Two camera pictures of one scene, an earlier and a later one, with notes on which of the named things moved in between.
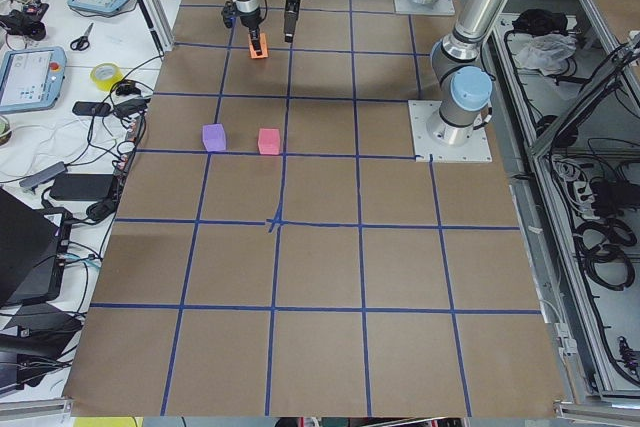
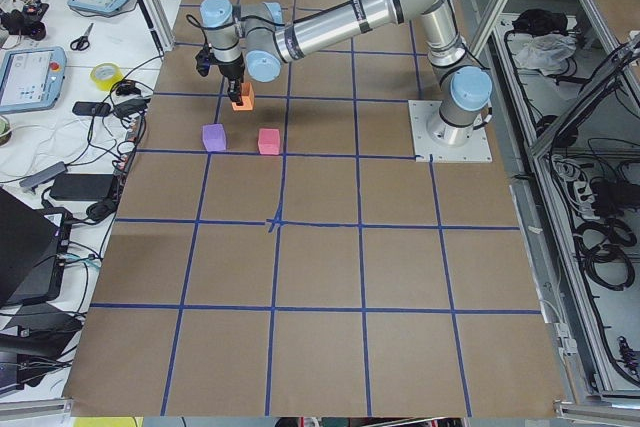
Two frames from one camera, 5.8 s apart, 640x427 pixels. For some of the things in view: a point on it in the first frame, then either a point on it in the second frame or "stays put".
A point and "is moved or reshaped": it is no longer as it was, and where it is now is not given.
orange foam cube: (263, 46) is moved or reshaped
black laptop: (33, 251) stays put
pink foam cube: (269, 141) stays put
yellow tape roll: (105, 75) stays put
